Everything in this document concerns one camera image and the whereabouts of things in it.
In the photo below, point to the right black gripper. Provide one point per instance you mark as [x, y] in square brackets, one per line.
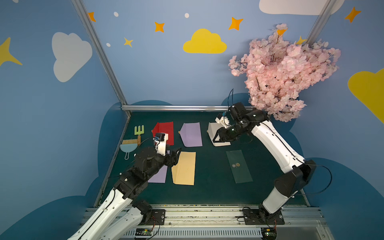
[225, 134]

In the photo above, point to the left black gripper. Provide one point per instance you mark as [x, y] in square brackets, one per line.
[172, 157]

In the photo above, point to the lilac envelope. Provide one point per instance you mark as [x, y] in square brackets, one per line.
[159, 177]
[191, 135]

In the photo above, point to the tan kraft envelope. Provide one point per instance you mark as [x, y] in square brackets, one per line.
[183, 173]

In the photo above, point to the red envelope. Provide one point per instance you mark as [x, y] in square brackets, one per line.
[167, 128]

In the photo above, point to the dark green envelope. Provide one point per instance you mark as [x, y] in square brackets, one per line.
[239, 167]

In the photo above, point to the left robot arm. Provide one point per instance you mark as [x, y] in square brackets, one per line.
[102, 224]

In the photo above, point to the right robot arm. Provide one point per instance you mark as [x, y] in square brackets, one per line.
[296, 171]

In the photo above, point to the blue toy brush dustpan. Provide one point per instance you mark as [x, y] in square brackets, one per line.
[128, 146]

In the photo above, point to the green toy rake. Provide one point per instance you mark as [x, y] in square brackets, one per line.
[138, 131]

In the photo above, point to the left controller board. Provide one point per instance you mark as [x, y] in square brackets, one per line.
[143, 233]

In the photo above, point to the controller board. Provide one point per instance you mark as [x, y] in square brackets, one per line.
[268, 234]
[143, 233]

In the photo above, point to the pink blossom artificial tree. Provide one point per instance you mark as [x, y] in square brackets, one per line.
[277, 71]

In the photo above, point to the right controller board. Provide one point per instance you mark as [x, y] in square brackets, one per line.
[268, 234]

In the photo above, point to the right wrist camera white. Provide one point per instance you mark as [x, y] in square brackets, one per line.
[223, 120]

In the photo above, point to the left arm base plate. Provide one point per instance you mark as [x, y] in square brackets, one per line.
[157, 217]

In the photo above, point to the aluminium rail back frame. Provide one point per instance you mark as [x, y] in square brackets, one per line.
[171, 108]

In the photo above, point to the aluminium front rail base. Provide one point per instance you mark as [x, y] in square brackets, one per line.
[188, 221]

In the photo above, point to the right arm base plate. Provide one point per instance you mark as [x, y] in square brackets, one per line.
[255, 217]

